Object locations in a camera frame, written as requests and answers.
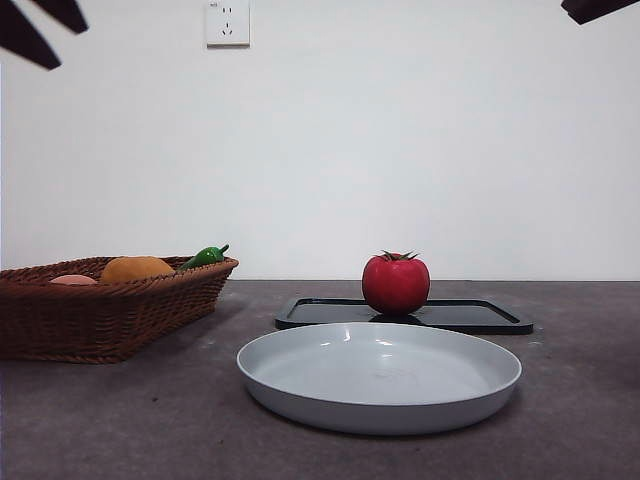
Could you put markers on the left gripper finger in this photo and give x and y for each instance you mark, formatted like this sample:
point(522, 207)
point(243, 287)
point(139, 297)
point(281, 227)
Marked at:
point(65, 15)
point(25, 35)

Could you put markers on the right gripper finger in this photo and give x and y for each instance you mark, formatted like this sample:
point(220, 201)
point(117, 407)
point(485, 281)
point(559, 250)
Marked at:
point(595, 9)

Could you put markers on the red tomato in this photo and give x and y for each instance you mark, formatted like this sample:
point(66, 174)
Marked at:
point(395, 285)

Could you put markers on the pale brown egg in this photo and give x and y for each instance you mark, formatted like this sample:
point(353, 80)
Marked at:
point(72, 280)

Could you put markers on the yellow-brown potato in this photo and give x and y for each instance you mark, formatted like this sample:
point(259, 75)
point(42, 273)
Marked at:
point(135, 269)

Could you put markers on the green chili pepper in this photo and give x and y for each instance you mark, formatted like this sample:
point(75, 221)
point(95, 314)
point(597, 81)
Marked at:
point(202, 257)

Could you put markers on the brown wicker basket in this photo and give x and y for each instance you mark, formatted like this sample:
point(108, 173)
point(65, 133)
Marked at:
point(100, 320)

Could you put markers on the dark rectangular tray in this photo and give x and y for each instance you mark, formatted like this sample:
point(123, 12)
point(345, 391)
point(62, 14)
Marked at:
point(475, 315)

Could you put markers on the grey round plate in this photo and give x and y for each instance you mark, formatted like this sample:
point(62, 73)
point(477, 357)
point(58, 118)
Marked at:
point(375, 370)

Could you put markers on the white wall socket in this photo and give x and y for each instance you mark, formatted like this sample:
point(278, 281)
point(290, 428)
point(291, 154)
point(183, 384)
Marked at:
point(227, 25)

